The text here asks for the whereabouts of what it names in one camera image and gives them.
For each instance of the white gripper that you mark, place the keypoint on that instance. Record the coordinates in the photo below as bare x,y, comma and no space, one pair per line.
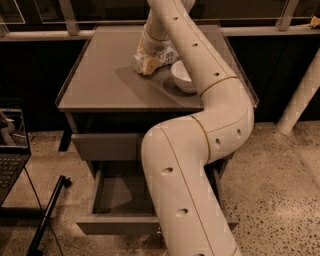
154,47

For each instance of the blue label plastic bottle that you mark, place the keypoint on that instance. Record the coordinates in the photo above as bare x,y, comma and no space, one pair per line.
169,57

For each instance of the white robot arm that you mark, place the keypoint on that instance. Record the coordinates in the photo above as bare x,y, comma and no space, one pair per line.
175,152

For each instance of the grey drawer cabinet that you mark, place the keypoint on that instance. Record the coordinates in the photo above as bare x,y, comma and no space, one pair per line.
105,95

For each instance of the closed grey upper drawer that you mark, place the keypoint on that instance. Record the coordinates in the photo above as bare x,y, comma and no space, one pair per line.
108,147

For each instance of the open grey middle drawer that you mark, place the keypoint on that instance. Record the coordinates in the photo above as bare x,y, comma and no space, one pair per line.
121,203

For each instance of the white ceramic bowl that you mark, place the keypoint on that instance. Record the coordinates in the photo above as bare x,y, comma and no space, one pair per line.
181,77

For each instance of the black metal stand bar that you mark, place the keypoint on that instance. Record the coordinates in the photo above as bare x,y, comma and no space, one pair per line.
45,218

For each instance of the black laptop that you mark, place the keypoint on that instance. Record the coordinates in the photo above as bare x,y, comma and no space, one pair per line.
14,144

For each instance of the white diagonal pole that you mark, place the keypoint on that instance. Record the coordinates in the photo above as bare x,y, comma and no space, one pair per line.
302,96

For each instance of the metal railing frame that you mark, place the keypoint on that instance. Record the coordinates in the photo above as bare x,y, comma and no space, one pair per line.
25,19

